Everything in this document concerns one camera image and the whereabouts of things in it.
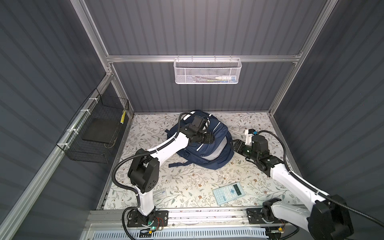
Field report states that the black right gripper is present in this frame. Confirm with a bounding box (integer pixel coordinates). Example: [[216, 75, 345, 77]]
[[228, 139, 258, 162]]

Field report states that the navy blue student backpack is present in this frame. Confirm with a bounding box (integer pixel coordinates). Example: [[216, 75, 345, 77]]
[[169, 110, 234, 170]]

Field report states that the light green calculator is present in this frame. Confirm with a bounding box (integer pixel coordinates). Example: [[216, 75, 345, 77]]
[[213, 183, 246, 206]]

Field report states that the clear plastic pen bag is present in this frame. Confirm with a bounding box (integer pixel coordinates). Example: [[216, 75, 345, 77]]
[[153, 189, 167, 199]]

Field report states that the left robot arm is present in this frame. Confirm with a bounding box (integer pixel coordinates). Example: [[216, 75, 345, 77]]
[[128, 111, 234, 217]]

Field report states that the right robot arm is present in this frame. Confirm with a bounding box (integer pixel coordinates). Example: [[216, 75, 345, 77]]
[[233, 133, 354, 240]]

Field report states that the white marker in basket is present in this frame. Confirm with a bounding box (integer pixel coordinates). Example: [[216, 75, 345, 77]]
[[215, 76, 237, 83]]

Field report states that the yellow tag on basket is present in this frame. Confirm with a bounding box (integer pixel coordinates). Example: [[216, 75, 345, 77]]
[[120, 110, 126, 124]]

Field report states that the black pad in basket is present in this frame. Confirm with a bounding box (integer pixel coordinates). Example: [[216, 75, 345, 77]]
[[82, 118, 121, 144]]

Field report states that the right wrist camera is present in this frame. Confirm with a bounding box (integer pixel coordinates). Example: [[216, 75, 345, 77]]
[[245, 129, 258, 146]]

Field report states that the right black corrugated cable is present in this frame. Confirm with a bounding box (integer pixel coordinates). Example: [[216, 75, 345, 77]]
[[257, 129, 384, 240]]

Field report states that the black corrugated cable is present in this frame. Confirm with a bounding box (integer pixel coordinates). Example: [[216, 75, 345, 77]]
[[257, 129, 384, 240], [110, 111, 196, 240]]

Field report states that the white mesh wall basket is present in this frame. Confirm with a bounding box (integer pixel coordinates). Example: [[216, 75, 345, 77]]
[[173, 58, 242, 85]]

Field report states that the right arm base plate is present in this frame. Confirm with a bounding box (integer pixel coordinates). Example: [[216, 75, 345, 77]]
[[246, 207, 287, 225]]

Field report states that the aluminium mounting rail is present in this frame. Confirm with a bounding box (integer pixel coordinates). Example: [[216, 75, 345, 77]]
[[89, 206, 328, 227]]

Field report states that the white slotted cable duct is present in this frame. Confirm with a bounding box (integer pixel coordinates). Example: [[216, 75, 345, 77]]
[[91, 229, 269, 240]]

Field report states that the left black corrugated cable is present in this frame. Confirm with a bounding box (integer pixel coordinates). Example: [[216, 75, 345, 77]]
[[110, 111, 196, 240]]

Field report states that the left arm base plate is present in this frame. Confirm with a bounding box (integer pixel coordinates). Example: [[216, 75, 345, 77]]
[[127, 209, 169, 228]]

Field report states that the black wire side basket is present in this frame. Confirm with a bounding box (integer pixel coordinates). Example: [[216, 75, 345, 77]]
[[57, 91, 130, 164]]

